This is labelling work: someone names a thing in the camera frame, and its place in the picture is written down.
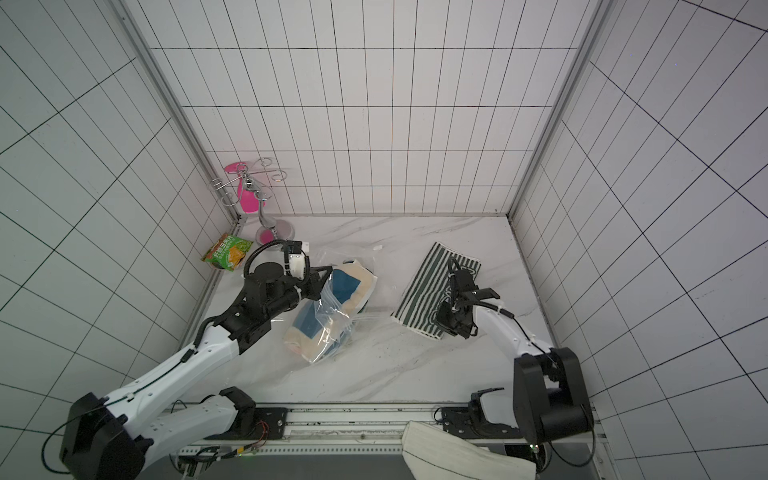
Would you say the clear plastic vacuum bag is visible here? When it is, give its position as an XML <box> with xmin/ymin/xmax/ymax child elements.
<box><xmin>282</xmin><ymin>243</ymin><xmax>398</xmax><ymax>364</ymax></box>

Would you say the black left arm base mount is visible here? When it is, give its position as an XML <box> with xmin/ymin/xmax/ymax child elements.
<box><xmin>206</xmin><ymin>387</ymin><xmax>288</xmax><ymax>441</ymax></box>

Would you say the green snack packet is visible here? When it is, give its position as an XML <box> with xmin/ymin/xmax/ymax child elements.
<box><xmin>201</xmin><ymin>234</ymin><xmax>253</xmax><ymax>271</ymax></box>

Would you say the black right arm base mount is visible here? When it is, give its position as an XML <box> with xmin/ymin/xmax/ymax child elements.
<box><xmin>433</xmin><ymin>387</ymin><xmax>523</xmax><ymax>440</ymax></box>

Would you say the white striped cloth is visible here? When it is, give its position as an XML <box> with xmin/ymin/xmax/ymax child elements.
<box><xmin>402</xmin><ymin>422</ymin><xmax>536</xmax><ymax>480</ymax></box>

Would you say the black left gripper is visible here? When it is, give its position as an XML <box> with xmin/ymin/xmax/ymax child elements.
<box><xmin>267</xmin><ymin>266</ymin><xmax>333</xmax><ymax>317</ymax></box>

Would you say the teal and beige towel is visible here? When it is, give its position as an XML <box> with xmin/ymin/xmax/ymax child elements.
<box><xmin>283</xmin><ymin>260</ymin><xmax>378</xmax><ymax>364</ymax></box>

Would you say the green white striped towel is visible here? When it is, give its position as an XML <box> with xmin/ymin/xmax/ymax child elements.
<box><xmin>392</xmin><ymin>242</ymin><xmax>482</xmax><ymax>340</ymax></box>

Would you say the chrome cup holder stand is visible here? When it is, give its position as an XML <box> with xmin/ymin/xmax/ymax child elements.
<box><xmin>209</xmin><ymin>157</ymin><xmax>295</xmax><ymax>245</ymax></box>

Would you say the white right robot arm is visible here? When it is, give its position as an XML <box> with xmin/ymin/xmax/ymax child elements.
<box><xmin>434</xmin><ymin>263</ymin><xmax>597</xmax><ymax>473</ymax></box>

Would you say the pink plastic scoop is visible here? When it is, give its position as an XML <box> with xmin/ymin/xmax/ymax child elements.
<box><xmin>224</xmin><ymin>162</ymin><xmax>262</xmax><ymax>214</ymax></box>

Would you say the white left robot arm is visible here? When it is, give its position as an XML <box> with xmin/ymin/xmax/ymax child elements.
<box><xmin>57</xmin><ymin>240</ymin><xmax>333</xmax><ymax>479</ymax></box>

